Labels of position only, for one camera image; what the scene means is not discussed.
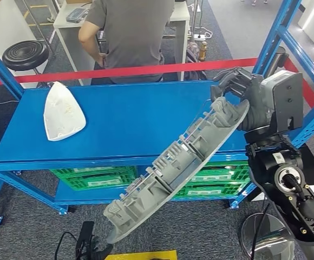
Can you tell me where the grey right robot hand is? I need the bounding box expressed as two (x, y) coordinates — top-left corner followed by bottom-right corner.
(211, 67), (272, 132)

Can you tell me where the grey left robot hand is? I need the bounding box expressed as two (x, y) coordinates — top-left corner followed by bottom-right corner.
(91, 235), (114, 260)

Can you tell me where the grey plastic wheel hubcap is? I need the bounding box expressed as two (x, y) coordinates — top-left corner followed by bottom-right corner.
(103, 96), (251, 245)

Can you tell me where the white mirror shell part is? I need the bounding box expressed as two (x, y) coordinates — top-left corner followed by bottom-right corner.
(43, 81), (87, 142)

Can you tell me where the yellow floor tape square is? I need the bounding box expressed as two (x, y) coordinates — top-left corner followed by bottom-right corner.
(105, 250), (178, 260)

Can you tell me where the amber drink bottle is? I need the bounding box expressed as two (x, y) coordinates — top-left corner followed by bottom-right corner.
(198, 41), (208, 62)

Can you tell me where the grey patterned bag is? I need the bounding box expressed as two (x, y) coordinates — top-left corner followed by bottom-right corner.
(185, 42), (208, 81)

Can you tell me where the white power strip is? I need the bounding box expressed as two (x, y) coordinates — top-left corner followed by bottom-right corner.
(193, 31), (213, 41)

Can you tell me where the long blue steel rack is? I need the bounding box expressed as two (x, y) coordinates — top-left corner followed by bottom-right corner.
(0, 0), (314, 216)

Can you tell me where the long red barrier belt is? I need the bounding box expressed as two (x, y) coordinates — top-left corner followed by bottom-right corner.
(0, 57), (257, 87)

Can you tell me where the black round stool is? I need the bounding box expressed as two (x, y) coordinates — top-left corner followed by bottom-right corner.
(2, 40), (50, 87)

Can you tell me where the clear plastic parts case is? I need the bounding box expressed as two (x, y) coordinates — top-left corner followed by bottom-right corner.
(66, 8), (88, 23)

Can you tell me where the white cabinet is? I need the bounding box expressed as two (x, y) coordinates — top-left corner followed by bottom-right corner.
(0, 0), (49, 89)

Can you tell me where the dark metal stanchion post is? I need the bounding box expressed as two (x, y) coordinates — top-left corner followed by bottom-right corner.
(265, 45), (289, 78)

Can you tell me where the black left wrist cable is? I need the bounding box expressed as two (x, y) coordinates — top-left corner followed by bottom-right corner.
(54, 231), (78, 260)

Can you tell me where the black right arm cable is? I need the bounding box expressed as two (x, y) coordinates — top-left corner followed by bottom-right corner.
(250, 203), (272, 260)

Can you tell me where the chrome stanchion with post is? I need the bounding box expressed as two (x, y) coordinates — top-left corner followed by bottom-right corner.
(240, 213), (296, 260)

